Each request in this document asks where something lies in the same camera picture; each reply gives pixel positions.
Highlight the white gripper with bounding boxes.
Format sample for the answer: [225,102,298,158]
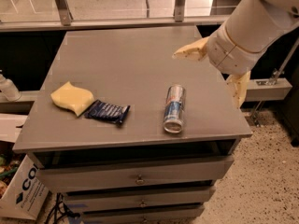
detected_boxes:
[172,21,268,108]

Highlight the silver blue redbull can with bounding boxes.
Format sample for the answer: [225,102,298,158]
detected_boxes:
[164,84,186,133]

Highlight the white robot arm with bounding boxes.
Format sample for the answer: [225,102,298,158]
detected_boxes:
[173,0,299,107]

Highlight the grey drawer cabinet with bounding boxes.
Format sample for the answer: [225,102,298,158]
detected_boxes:
[14,27,250,216]

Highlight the top grey drawer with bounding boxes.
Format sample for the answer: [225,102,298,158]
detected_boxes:
[36,156,234,193]

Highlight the grey drawer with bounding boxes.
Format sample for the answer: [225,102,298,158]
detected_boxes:
[64,186,216,213]
[36,156,234,193]
[81,204,204,224]

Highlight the dark blue snack packet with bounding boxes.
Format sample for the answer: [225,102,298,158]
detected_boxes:
[84,100,130,125]

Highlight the yellow sponge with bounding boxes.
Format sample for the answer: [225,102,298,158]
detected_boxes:
[50,82,95,117]

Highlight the bottom grey drawer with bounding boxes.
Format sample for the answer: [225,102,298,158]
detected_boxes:
[81,204,204,224]

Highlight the middle grey drawer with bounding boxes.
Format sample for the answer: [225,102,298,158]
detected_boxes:
[64,186,216,213]

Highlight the white plastic bottle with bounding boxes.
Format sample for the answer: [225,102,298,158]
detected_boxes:
[0,70,21,101]

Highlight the white cardboard box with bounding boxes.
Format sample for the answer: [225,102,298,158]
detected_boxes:
[0,156,49,220]

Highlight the metal railing frame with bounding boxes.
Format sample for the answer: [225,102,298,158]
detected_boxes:
[0,0,241,32]

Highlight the black cables under cabinet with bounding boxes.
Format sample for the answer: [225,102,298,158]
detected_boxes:
[45,193,81,224]

